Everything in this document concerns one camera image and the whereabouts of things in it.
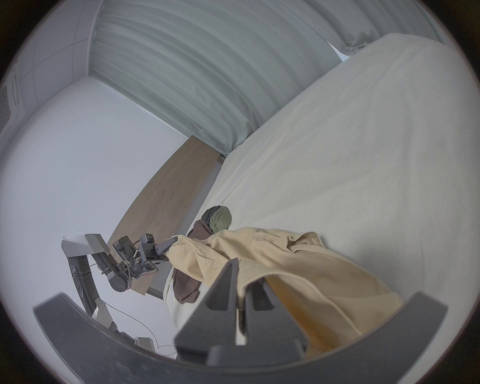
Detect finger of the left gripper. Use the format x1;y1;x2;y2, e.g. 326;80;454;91
155;236;179;256

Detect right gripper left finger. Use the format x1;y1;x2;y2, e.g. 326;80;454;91
174;258;241;366

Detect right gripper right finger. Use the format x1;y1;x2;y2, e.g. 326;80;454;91
244;278;308;364

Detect beige trousers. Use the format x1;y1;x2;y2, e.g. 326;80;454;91
168;227;404;355

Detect bed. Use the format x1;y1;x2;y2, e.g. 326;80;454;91
107;32;480;357

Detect dark brown garment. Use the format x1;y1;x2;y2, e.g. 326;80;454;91
172;218;214;305

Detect green garment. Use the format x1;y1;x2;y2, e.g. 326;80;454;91
209;205;233;233

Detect pale green curtain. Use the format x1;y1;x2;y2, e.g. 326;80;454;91
300;0;451;57
88;0;351;158

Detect window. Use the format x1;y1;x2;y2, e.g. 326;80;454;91
328;40;351;61

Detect black cable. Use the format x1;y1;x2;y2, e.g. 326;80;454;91
112;310;178;357

